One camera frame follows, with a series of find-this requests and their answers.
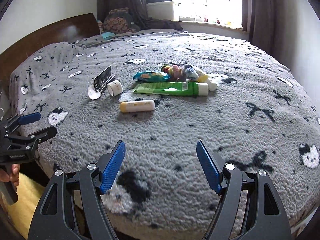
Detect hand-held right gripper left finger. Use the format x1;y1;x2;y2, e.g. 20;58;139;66
27;140;126;240

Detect white blue wrapper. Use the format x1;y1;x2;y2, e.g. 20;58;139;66
184;64;200;82

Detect brown patterned cushion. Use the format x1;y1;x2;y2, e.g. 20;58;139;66
103;8;140;34

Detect yellow white small bottle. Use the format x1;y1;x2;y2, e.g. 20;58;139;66
119;99;155;113

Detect colourful windowsill ornaments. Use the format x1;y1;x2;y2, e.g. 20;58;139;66
200;15;233;27

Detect white storage box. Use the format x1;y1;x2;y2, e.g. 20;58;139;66
146;1;175;21

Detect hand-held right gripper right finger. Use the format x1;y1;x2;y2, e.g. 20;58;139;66
196;140;293;240

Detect white yellow squeeze tube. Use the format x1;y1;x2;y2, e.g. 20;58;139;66
196;67;218;92

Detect grey printed fleece blanket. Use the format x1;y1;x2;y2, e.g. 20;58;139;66
9;31;320;230

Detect teal snack packet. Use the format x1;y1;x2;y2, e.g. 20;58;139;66
133;71;170;82

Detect person's left hand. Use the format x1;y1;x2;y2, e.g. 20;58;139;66
0;164;20;187

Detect green squeeze tube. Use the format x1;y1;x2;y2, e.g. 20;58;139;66
132;81;209;97

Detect white tape roll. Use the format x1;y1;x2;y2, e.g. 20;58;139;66
107;79;123;97

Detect black silver torn wrapper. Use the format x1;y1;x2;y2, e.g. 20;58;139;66
88;66;117;100

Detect dark wooden headboard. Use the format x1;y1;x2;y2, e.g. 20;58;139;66
0;13;100;80

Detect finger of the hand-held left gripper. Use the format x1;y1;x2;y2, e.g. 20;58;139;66
5;126;57;150
5;112;42;130

